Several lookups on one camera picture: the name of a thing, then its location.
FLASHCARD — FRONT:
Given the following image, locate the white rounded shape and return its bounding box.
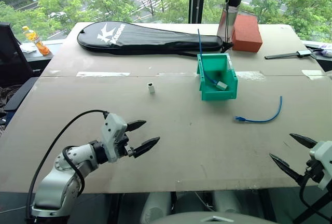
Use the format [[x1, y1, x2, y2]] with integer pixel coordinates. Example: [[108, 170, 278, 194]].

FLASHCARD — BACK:
[[212, 191, 241, 214], [141, 191, 172, 224]]

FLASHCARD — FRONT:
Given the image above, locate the short black left arm cable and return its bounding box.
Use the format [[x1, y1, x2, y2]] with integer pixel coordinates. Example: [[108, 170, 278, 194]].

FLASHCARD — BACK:
[[61, 145, 86, 198]]

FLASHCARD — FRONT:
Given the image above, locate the green plastic storage bin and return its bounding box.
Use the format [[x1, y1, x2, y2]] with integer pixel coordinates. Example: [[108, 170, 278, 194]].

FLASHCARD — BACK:
[[196, 52, 239, 102]]

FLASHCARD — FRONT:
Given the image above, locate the white and purple packet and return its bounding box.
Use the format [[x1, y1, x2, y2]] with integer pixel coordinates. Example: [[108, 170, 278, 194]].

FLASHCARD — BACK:
[[320, 44, 332, 58]]

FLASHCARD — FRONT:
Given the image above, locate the black racket case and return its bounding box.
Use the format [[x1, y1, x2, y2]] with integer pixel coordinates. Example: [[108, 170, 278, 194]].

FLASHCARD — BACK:
[[76, 21, 224, 56]]

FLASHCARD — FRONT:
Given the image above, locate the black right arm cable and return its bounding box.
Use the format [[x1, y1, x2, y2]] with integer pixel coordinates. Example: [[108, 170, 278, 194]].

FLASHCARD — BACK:
[[298, 173, 332, 222]]

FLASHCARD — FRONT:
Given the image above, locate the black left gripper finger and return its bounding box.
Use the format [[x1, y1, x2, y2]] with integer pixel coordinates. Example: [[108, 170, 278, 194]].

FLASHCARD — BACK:
[[132, 136, 161, 159], [126, 120, 147, 132]]

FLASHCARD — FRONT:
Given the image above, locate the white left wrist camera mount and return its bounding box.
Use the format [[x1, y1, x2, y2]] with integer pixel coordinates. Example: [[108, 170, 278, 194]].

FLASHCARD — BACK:
[[100, 113, 129, 163]]

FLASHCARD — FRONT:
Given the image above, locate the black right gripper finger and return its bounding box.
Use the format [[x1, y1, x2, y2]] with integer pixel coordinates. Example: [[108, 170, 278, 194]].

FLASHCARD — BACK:
[[289, 133, 318, 149], [269, 152, 305, 186]]

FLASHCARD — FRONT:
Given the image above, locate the red-brown foam block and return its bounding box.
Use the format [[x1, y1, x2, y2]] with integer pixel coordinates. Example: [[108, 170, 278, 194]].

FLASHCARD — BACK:
[[231, 14, 264, 53]]

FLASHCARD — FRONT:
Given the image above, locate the orange soda bottle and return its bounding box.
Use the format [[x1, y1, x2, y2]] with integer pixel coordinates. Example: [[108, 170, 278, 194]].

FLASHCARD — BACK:
[[21, 25, 51, 57]]

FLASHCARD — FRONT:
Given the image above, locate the clear tape strip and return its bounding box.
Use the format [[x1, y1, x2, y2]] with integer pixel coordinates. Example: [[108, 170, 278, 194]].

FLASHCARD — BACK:
[[301, 69, 325, 80]]

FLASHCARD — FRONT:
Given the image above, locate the patterned dark cloth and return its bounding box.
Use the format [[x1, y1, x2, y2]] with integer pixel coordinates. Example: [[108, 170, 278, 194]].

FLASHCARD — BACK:
[[0, 85, 24, 116]]

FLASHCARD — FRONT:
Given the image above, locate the steel water bottle black lid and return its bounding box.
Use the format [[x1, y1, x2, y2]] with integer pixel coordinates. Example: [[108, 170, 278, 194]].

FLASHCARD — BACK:
[[216, 0, 244, 44]]

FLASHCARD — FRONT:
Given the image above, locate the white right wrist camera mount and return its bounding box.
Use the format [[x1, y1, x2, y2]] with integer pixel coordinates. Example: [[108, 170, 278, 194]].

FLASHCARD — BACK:
[[308, 140, 332, 191]]

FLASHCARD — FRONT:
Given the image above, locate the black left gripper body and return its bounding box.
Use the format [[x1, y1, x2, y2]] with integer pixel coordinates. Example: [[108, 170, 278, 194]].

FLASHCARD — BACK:
[[116, 133, 136, 158]]

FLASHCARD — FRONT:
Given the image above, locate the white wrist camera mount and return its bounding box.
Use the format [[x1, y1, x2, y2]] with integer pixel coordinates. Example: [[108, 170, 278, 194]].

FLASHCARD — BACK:
[[100, 113, 129, 163], [308, 140, 332, 191]]

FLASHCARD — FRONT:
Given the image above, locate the dark side desk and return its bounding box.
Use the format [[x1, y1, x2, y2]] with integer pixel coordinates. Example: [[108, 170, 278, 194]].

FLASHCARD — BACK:
[[24, 49, 54, 63]]

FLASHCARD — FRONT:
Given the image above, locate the crumpled white tissue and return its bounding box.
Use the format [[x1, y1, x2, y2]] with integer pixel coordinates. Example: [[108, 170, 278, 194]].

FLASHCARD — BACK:
[[20, 43, 38, 54]]

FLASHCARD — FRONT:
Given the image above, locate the black slanted strut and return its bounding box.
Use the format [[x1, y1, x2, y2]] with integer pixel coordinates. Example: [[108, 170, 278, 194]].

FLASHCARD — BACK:
[[292, 200, 332, 224]]

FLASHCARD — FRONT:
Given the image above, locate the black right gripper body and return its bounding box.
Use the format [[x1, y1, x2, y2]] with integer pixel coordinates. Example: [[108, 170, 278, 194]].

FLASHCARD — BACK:
[[303, 157, 325, 184]]

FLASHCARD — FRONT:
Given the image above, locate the black office chair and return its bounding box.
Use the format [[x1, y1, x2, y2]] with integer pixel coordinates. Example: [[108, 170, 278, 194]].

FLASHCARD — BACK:
[[0, 22, 40, 121]]

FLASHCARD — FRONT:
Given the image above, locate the blue cable with white coupler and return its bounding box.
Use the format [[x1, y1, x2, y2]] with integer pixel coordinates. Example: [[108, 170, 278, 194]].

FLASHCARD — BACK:
[[197, 28, 229, 91]]

